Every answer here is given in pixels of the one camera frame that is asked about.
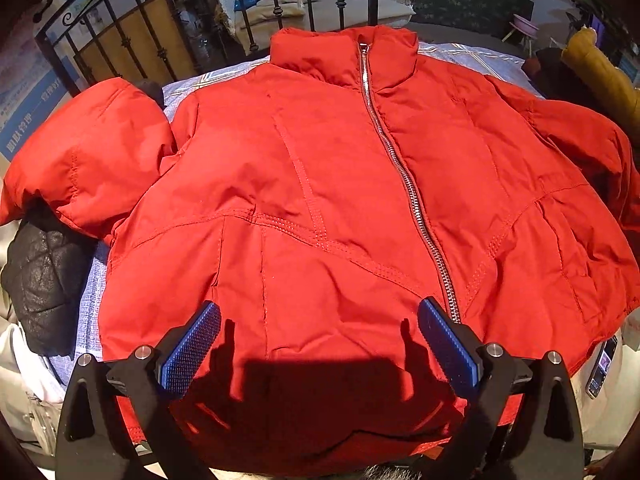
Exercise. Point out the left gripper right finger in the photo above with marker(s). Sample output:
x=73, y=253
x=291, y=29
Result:
x=521, y=421

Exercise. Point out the black iron bed frame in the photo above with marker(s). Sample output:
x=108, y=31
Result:
x=87, y=41

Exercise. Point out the mustard yellow puffer jacket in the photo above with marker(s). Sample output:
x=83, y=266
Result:
x=610, y=85

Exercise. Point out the black quilted leather jacket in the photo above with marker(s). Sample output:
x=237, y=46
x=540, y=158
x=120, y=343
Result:
x=47, y=269

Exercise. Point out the pink small stool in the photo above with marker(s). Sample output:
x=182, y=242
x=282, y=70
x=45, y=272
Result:
x=526, y=28

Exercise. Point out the blue wall poster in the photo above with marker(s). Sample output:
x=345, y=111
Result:
x=24, y=115

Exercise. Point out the purple plaid bed sheet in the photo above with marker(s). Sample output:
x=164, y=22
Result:
x=506, y=67

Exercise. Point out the red puffer jacket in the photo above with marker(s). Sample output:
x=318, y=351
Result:
x=318, y=199

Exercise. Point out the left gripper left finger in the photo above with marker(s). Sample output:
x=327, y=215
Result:
x=93, y=441

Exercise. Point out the dark maroon garment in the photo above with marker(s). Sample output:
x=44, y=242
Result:
x=554, y=80

